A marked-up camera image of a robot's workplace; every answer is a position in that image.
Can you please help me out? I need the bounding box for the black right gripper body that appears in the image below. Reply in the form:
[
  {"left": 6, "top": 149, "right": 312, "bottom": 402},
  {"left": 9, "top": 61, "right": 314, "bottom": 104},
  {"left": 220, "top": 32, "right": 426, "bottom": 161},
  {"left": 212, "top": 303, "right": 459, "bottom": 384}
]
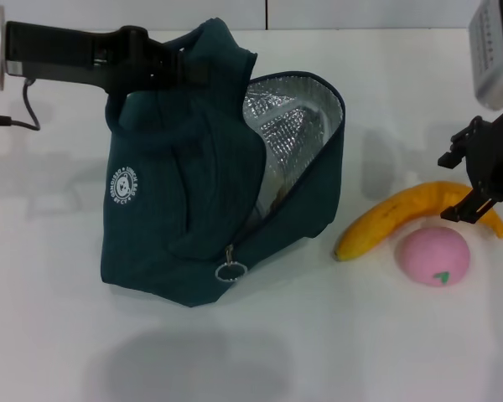
[{"left": 464, "top": 101, "right": 503, "bottom": 203}]

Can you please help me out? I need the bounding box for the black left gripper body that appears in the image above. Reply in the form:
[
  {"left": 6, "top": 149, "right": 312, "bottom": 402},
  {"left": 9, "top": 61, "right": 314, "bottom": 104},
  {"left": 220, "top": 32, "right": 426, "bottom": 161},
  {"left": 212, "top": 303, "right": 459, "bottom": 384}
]
[{"left": 4, "top": 20, "right": 153, "bottom": 97}]

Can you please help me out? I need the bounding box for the pink peach toy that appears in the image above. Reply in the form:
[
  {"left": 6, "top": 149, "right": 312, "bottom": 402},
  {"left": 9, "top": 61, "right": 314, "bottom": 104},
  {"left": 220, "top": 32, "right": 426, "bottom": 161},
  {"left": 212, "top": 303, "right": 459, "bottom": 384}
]
[{"left": 394, "top": 227, "right": 473, "bottom": 290}]

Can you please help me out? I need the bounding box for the yellow banana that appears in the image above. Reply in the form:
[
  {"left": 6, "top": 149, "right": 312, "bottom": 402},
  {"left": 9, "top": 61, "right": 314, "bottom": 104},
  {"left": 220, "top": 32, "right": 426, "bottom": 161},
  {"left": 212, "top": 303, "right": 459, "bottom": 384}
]
[{"left": 333, "top": 180, "right": 503, "bottom": 263}]

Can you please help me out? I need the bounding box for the dark teal lunch bag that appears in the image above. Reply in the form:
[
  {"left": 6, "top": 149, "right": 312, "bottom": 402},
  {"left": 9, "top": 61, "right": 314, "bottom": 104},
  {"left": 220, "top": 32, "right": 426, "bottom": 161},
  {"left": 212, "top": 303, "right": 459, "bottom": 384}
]
[{"left": 99, "top": 17, "right": 347, "bottom": 308}]

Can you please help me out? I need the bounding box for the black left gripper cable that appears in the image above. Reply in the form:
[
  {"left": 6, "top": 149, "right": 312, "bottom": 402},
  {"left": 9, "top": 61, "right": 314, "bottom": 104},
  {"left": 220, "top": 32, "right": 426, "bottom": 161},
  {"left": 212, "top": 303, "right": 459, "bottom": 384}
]
[{"left": 0, "top": 78, "right": 42, "bottom": 132}]

